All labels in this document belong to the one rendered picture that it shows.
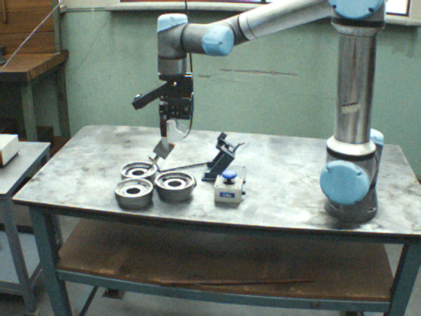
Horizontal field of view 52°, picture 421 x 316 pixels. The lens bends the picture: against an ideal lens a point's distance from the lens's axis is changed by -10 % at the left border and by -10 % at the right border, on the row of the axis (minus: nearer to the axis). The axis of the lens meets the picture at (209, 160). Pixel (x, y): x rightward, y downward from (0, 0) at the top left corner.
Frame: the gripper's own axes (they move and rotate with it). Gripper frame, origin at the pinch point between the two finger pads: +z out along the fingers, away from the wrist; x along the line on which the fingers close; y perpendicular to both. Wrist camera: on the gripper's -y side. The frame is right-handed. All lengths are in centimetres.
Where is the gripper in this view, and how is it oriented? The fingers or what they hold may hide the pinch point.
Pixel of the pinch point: (165, 144)
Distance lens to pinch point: 129.0
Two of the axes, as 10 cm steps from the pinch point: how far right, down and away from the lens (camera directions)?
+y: 10.0, 0.5, -0.8
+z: -0.1, 9.0, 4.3
